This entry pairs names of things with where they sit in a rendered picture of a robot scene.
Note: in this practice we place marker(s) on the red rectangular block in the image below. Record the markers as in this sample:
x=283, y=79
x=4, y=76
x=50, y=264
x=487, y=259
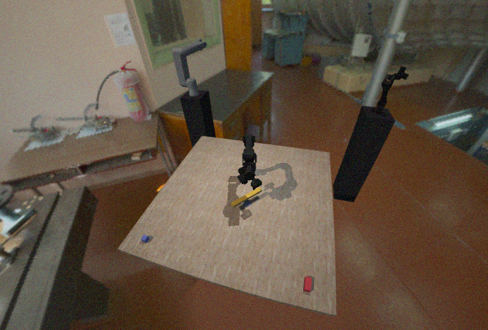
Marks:
x=307, y=284

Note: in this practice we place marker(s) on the small blue block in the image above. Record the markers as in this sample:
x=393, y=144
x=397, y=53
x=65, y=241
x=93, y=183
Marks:
x=145, y=239

